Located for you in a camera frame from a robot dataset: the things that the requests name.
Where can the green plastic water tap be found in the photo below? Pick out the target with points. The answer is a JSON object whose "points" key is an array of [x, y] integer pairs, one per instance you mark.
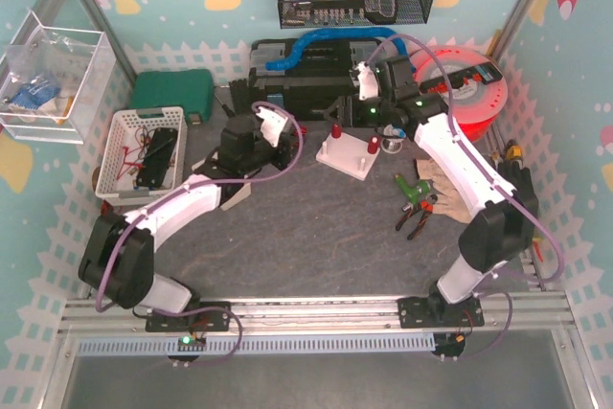
{"points": [[413, 193]]}

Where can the aluminium linear rail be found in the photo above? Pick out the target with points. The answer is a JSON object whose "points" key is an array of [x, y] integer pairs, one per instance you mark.
{"points": [[354, 314]]}

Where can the clear acrylic wall box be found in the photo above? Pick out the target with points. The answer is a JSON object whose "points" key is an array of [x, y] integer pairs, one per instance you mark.
{"points": [[80, 61]]}

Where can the green plastic tool case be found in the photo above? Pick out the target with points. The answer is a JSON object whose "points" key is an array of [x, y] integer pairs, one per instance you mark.
{"points": [[193, 90]]}

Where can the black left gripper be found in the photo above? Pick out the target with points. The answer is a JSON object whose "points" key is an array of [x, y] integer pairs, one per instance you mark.
{"points": [[284, 148]]}

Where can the solder wire spool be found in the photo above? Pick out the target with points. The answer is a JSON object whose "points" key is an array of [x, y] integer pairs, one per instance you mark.
{"points": [[392, 139]]}

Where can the black plastic toolbox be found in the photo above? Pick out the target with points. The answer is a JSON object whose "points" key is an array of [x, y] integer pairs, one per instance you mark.
{"points": [[322, 74]]}

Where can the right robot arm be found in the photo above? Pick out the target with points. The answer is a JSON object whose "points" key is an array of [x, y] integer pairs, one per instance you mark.
{"points": [[501, 201]]}

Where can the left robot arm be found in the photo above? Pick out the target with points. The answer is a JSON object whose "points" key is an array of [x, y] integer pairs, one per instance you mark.
{"points": [[118, 261]]}

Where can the black battery holder box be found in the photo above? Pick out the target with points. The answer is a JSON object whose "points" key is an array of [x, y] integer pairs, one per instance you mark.
{"points": [[157, 158]]}

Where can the blue white glove in box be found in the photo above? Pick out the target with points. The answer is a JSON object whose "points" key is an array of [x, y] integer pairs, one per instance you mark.
{"points": [[36, 95]]}

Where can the white peg base plate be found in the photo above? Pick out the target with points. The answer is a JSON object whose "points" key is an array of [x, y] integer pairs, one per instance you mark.
{"points": [[347, 154]]}

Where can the red filament spool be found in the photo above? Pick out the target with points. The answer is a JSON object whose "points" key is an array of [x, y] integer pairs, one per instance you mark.
{"points": [[476, 106]]}

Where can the white perforated plastic basket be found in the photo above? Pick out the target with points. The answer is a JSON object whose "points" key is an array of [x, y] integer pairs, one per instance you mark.
{"points": [[128, 138]]}

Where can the black yellow work glove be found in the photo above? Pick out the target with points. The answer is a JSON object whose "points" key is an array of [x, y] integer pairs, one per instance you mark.
{"points": [[523, 188]]}

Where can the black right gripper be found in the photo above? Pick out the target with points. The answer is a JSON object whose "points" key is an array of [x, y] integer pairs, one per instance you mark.
{"points": [[342, 111]]}

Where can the yellow black screwdriver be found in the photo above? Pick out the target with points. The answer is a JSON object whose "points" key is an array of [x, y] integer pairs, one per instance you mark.
{"points": [[511, 152]]}

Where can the grey slotted cable duct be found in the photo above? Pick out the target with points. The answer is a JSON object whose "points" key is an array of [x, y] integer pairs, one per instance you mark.
{"points": [[258, 345]]}

